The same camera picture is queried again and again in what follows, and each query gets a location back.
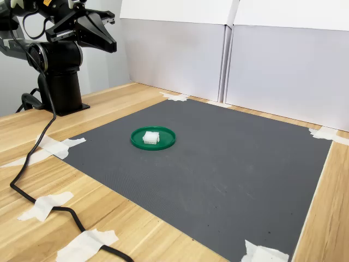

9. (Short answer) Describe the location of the white partition board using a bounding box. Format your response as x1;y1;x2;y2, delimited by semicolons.
119;0;236;102
223;0;349;132

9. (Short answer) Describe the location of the long white tape strip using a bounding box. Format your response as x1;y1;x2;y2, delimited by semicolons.
0;148;54;169

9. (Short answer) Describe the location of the black camera cable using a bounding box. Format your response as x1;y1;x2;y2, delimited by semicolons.
9;5;134;262

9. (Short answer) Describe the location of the white tape piece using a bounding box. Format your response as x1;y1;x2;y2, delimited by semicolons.
56;228;120;262
239;239;290;262
159;92;191;102
308;127;349;145
16;190;75;222
35;135;87;160

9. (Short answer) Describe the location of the black base power cable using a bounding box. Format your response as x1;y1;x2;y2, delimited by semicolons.
15;87;44;113

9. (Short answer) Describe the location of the round green lid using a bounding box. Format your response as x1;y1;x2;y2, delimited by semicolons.
130;126;177;151

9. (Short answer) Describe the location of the dark grey mat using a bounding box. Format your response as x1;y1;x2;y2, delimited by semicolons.
56;98;334;262

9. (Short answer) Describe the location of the small white plastic terminal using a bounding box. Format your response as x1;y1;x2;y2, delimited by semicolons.
142;131;160;145

